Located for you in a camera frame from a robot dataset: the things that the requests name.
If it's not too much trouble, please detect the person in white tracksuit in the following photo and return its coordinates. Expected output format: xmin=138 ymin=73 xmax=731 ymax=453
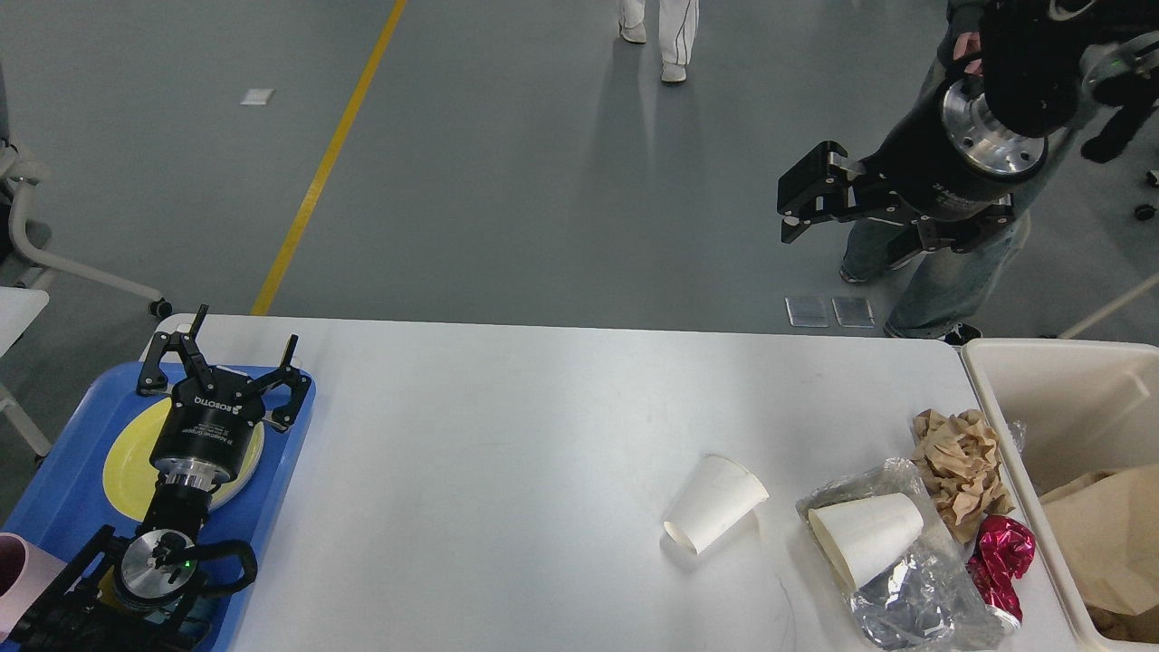
xmin=618 ymin=1 xmax=700 ymax=85

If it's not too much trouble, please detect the person in jeans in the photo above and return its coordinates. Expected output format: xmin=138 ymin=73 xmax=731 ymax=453
xmin=839 ymin=1 xmax=1086 ymax=346

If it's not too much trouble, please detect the crumpled brown paper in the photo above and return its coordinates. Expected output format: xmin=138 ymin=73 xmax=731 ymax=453
xmin=911 ymin=409 xmax=1013 ymax=545

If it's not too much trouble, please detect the blue plastic tray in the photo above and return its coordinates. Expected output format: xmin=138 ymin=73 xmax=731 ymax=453
xmin=0 ymin=362 xmax=319 ymax=652

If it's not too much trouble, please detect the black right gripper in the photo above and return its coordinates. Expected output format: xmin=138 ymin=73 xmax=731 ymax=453
xmin=777 ymin=76 xmax=1049 ymax=265

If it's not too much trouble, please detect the red foil wrapper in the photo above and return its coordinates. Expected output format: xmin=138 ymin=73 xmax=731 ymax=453
xmin=967 ymin=514 xmax=1038 ymax=631

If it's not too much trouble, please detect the beige plastic bin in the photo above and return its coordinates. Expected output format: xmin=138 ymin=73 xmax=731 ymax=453
xmin=961 ymin=338 xmax=1158 ymax=651

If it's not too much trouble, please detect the yellow plastic plate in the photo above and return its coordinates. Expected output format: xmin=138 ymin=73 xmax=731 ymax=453
xmin=102 ymin=398 xmax=264 ymax=523

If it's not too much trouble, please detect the pink ribbed cup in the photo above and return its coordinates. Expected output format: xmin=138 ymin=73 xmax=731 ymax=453
xmin=1 ymin=532 xmax=67 ymax=642

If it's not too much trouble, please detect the floor outlet plate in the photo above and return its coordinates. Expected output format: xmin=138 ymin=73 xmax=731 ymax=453
xmin=785 ymin=296 xmax=876 ymax=329

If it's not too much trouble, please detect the white chair base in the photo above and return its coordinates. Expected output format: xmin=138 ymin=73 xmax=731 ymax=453
xmin=1057 ymin=202 xmax=1158 ymax=340
xmin=0 ymin=63 xmax=173 ymax=320

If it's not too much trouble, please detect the left white chair base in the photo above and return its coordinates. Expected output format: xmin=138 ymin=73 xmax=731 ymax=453
xmin=0 ymin=63 xmax=173 ymax=320

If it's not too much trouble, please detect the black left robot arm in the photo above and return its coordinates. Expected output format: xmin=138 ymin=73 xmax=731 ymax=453
xmin=3 ymin=310 xmax=315 ymax=651

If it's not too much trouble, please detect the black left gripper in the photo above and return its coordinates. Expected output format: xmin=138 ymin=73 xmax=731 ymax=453
xmin=136 ymin=305 xmax=311 ymax=493

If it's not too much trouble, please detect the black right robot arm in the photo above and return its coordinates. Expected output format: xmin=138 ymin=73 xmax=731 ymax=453
xmin=778 ymin=1 xmax=1156 ymax=264

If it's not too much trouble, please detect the large brown paper bag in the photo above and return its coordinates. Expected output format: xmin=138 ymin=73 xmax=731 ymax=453
xmin=1040 ymin=464 xmax=1158 ymax=616

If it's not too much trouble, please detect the white paper cup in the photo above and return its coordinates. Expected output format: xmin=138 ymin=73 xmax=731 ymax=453
xmin=807 ymin=493 xmax=924 ymax=591
xmin=663 ymin=455 xmax=770 ymax=554

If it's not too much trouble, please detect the clear plastic wrap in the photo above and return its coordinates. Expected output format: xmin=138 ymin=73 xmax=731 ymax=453
xmin=796 ymin=457 xmax=1006 ymax=651

